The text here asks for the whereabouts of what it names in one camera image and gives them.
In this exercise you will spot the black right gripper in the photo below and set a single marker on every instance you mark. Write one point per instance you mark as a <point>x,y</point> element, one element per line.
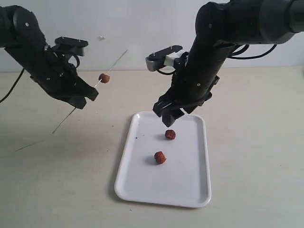
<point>194,76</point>

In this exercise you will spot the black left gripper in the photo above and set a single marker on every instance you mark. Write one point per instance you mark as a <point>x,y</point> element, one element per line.
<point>54,70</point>

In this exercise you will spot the dark red dried date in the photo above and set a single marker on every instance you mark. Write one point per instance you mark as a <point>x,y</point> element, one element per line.
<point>104,78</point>
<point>159,157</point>
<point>170,134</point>

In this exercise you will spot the thin metal skewer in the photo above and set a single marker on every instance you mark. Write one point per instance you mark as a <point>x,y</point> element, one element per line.
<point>111,67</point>

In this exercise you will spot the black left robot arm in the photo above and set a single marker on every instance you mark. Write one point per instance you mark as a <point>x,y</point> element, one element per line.
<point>19,28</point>

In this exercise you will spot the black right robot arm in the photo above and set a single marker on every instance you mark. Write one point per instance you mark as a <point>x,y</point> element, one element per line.
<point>223,30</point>

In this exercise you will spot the white rectangular plastic tray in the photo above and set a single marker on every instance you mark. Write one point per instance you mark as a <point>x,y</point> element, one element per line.
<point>183,180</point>

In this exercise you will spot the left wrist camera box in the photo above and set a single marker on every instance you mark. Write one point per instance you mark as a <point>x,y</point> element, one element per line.
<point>73,45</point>

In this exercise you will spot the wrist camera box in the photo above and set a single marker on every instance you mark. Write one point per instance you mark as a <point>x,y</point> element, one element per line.
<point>163,58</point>
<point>73,45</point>

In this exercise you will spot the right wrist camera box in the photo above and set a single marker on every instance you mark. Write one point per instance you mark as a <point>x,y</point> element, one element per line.
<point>163,58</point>

